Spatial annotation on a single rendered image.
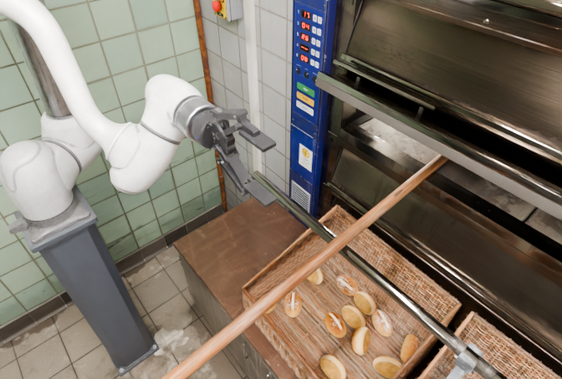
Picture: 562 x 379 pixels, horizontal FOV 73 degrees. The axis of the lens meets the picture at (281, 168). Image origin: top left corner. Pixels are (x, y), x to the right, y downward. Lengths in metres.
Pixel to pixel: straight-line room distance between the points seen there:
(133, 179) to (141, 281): 1.58
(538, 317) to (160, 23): 1.71
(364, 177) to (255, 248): 0.61
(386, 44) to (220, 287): 1.10
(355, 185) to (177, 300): 1.30
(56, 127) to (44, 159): 0.13
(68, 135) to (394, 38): 1.02
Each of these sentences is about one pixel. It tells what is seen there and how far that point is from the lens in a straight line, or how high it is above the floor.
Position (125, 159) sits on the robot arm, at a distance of 0.91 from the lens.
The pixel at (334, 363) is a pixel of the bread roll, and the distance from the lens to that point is 1.42.
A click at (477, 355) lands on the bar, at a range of 0.94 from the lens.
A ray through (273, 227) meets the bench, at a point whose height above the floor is 0.58.
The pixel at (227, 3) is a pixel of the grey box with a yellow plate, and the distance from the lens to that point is 1.57.
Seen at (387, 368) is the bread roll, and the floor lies 0.64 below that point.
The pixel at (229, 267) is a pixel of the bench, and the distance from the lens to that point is 1.68.
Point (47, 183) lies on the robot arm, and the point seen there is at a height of 1.18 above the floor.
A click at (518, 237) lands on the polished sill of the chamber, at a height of 1.18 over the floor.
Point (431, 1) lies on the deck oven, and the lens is 1.04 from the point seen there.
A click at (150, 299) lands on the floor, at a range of 2.37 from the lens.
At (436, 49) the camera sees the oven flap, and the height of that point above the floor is 1.56.
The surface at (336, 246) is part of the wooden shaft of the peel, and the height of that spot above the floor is 1.21.
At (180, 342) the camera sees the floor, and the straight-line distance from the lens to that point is 2.21.
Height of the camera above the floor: 1.96
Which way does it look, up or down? 41 degrees down
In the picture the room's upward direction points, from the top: straight up
